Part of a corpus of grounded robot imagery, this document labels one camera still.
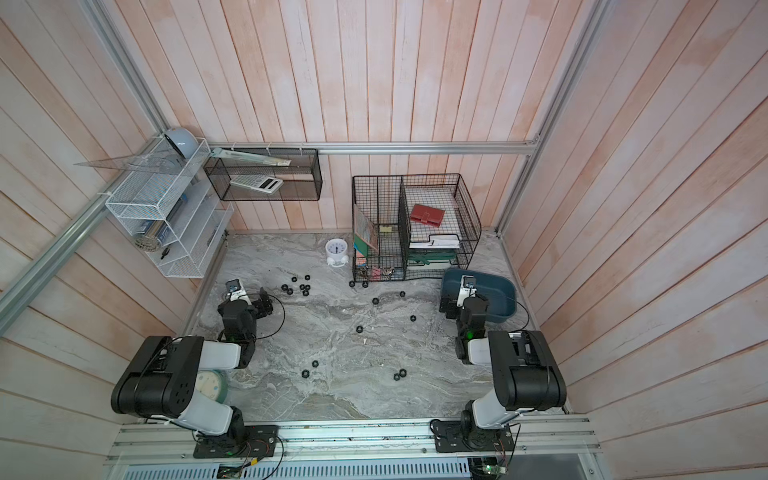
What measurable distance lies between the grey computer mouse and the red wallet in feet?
2.25

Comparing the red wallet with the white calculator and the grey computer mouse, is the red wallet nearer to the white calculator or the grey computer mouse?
the white calculator

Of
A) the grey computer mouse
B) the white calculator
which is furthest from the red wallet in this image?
the grey computer mouse

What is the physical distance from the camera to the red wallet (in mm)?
951

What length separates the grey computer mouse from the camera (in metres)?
0.83
